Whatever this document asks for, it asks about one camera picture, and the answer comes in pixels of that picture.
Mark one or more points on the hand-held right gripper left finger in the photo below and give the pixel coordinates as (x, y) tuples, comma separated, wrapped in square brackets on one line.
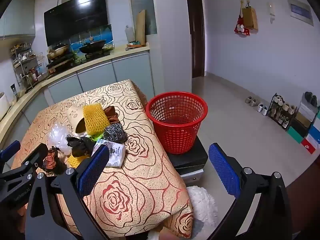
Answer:
[(93, 167)]

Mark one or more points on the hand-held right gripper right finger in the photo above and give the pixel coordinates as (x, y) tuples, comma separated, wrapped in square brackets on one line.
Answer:
[(223, 172)]

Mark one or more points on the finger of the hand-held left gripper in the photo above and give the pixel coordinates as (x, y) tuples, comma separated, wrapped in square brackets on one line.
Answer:
[(37, 153), (10, 150)]

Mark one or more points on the clear plastic bag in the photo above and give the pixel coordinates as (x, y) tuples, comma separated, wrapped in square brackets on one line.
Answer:
[(58, 135)]

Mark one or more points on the green snack wrapper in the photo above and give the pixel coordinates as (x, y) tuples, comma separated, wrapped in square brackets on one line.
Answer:
[(96, 137)]

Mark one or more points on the large yellow foam net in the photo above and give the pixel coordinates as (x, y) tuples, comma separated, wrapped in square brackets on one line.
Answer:
[(95, 117)]

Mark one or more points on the red plastic mesh basket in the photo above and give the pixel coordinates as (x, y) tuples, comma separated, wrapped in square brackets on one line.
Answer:
[(175, 140)]

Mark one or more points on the orange brown crumpled wrapper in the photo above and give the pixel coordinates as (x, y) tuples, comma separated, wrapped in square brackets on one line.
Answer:
[(51, 160)]

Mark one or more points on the small yellow foam net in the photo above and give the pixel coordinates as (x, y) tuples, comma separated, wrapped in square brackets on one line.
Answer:
[(73, 160)]

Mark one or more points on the dark crumpled wrapper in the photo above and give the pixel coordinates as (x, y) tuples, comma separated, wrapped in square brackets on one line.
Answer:
[(80, 146)]

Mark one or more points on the white tissue packet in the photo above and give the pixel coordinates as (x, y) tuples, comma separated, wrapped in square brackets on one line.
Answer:
[(116, 155)]

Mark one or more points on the grey metal box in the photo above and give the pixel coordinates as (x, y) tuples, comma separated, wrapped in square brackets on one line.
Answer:
[(195, 176)]

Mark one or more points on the black low stand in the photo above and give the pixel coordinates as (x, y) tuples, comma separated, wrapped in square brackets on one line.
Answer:
[(192, 158)]

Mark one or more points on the white fluffy cushion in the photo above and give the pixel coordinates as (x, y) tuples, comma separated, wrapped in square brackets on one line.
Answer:
[(202, 205)]

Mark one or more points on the steel wool scrubber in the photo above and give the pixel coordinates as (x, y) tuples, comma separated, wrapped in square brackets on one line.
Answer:
[(113, 132)]

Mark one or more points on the white rice cooker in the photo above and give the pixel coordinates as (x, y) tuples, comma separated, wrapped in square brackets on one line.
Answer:
[(3, 105)]

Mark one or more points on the rose patterned tablecloth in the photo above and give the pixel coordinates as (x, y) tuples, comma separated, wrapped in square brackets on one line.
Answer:
[(140, 180)]

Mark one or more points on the beige paper cup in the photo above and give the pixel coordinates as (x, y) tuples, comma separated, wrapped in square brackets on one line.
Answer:
[(75, 117)]

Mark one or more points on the dark standing pouch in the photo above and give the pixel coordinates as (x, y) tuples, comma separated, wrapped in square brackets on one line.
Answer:
[(13, 89)]

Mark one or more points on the white shoe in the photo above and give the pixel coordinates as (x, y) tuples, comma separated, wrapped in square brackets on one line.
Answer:
[(265, 110), (260, 106)]

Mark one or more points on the beige shoe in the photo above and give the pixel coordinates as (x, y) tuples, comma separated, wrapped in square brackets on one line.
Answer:
[(248, 99), (253, 101)]

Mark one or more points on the black shoe rack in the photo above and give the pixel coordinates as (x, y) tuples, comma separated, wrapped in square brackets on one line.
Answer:
[(281, 112)]

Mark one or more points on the metal spice rack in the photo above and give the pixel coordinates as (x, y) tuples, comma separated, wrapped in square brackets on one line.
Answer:
[(22, 62)]

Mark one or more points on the grey kitchen base cabinets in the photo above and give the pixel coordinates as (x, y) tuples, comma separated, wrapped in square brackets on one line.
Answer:
[(95, 77)]

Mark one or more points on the stack of shoe boxes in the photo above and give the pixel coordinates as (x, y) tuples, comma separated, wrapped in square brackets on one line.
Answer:
[(305, 130)]

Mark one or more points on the beige cooking pan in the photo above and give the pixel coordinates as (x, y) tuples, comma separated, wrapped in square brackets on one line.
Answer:
[(58, 51)]

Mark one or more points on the black gas stove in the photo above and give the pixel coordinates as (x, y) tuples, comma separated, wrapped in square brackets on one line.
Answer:
[(95, 55)]

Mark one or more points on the black shoe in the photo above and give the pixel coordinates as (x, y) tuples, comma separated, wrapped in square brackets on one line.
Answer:
[(308, 96), (314, 100)]

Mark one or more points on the black wok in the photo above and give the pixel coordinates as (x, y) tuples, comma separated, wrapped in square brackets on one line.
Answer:
[(92, 46)]

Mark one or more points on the orange kitchen tool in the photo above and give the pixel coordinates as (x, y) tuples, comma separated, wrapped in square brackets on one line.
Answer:
[(135, 46)]

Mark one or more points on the blue scenic backsplash panel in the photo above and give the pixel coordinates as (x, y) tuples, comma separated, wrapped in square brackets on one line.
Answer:
[(105, 33)]

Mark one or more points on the translucent plastic bottle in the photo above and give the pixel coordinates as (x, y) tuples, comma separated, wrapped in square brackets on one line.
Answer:
[(130, 35)]

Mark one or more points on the black range hood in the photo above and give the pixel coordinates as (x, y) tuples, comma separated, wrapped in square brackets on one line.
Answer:
[(75, 17)]

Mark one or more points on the dark wooden door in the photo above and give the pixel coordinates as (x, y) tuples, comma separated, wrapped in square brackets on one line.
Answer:
[(196, 30)]

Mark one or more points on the wooden cutting board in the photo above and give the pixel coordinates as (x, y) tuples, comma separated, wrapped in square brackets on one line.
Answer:
[(140, 27)]

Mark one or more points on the brown paper bag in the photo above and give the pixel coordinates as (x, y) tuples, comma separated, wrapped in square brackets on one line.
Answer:
[(250, 17)]

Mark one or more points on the grey upper wall cabinets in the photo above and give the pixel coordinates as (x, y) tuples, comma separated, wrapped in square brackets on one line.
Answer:
[(17, 20)]

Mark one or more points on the white wall intercom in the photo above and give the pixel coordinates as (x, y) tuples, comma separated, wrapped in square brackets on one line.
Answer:
[(271, 10)]

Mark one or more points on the wall electrical panel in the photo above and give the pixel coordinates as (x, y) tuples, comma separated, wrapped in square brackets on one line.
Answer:
[(300, 11)]

